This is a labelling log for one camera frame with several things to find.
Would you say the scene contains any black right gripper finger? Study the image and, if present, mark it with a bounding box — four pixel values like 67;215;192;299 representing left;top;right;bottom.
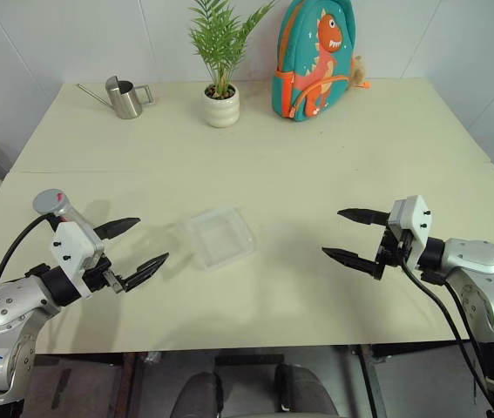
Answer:
336;207;392;227
321;246;381;274

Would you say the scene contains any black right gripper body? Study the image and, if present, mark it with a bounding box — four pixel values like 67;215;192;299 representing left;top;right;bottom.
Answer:
374;223;416;280

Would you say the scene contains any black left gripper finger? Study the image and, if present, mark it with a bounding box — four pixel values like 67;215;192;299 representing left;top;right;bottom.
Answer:
121;252;171;293
93;217;142;241

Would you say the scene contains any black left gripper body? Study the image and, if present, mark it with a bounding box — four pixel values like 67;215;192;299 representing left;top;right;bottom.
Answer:
82;255;128;296

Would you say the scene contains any clear plastic container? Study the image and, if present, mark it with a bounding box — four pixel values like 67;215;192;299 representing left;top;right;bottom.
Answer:
176;206;259;273

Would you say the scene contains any silver metal watering can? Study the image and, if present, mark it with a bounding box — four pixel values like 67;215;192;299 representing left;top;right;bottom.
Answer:
76;75;159;120

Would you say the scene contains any dark rounded shape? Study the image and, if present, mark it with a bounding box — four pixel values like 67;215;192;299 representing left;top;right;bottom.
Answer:
170;371;227;418
274;362;342;418

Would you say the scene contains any green plant in white pot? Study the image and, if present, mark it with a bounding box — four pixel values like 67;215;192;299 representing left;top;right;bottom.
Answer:
187;0;279;129

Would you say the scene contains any teal dinosaur backpack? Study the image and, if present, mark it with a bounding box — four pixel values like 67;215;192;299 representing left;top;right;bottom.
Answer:
270;0;357;124

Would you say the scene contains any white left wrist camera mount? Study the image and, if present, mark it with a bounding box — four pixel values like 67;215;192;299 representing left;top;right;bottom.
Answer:
51;220;105;300

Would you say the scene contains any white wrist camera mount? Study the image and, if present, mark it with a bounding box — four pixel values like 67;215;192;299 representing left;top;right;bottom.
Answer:
51;220;105;300
387;195;433;272

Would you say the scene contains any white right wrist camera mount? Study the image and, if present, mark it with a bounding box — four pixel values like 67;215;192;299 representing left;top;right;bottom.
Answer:
387;195;433;272

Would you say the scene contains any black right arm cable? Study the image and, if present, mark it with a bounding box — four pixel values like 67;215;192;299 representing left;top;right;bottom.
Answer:
400;243;494;417
420;270;490;397

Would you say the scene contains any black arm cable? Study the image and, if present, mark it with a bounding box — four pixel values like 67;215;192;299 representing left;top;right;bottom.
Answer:
400;243;494;417
420;270;490;397
0;214;56;289

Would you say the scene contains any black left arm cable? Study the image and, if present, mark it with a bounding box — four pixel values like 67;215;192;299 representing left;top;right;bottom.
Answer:
0;214;56;289

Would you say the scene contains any black table frame bar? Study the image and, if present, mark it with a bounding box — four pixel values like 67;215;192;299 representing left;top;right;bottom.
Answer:
214;354;286;367

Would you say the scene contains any beige plush keychain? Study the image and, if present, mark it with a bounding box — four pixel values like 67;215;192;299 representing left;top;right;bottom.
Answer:
347;55;372;93

